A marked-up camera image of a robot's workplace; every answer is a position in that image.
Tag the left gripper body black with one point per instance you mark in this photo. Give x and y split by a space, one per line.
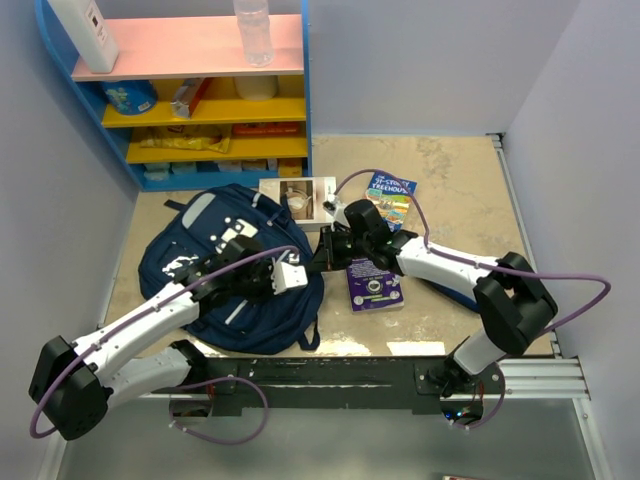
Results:
256 285

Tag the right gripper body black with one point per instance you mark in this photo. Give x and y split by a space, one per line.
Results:
343 244

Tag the purple paperback book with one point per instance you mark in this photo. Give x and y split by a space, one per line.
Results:
371 289

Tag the blue pencil case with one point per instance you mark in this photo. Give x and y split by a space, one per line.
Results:
457 297

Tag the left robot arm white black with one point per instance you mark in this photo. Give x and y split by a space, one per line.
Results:
77 383

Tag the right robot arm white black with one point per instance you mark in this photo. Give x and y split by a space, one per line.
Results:
510 298

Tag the blue treehouse book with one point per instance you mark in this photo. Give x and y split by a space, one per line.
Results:
392 201

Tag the white coffee photo book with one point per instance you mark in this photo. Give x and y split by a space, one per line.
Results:
303 196

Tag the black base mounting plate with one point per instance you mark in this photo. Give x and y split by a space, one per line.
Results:
376 383

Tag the yellow snack packet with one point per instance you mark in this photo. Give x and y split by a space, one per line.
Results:
215 138

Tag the red flat box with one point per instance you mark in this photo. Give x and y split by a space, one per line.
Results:
266 129

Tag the blue shelf unit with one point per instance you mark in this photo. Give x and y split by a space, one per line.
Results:
167 51

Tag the white cylindrical jar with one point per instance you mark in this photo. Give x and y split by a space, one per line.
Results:
256 88

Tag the orange white carton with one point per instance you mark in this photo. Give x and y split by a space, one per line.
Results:
187 97

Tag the blue snack canister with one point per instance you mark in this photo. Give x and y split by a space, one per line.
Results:
130 97

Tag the clear plastic water bottle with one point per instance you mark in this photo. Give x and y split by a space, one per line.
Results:
254 26

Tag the white rectangular device box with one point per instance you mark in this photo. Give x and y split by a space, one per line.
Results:
86 27

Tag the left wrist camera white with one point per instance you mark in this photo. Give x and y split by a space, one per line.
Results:
287 274

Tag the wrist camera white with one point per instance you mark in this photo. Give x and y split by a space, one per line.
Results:
287 274
335 209

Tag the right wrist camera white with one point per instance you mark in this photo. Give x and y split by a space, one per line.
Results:
335 209

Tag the aluminium rail frame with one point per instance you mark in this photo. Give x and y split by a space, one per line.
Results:
241 329

